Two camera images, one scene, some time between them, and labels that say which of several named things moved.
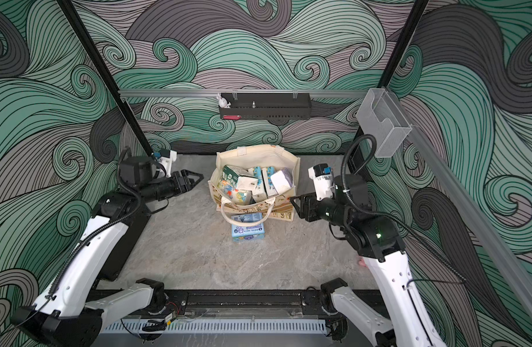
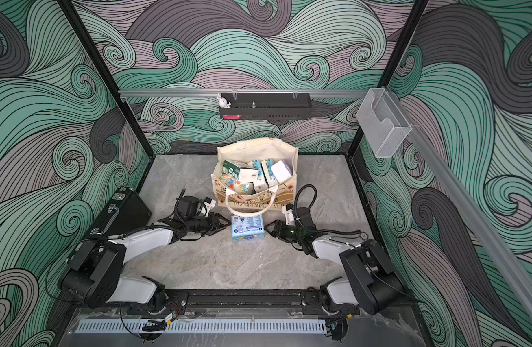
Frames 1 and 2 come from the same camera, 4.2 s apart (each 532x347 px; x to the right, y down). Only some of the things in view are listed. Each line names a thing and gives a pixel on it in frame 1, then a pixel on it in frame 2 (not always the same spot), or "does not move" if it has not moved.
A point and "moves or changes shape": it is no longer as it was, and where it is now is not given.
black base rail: [288, 301] does not move
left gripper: [183, 180] to [215, 221]
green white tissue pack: [270, 189] moves or changes shape
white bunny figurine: [222, 102] does not move
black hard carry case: [130, 210] does not move
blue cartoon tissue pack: [233, 194] to [236, 186]
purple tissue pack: [282, 180] moves or changes shape
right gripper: [308, 204] to [280, 225]
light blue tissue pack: [252, 233] does not move
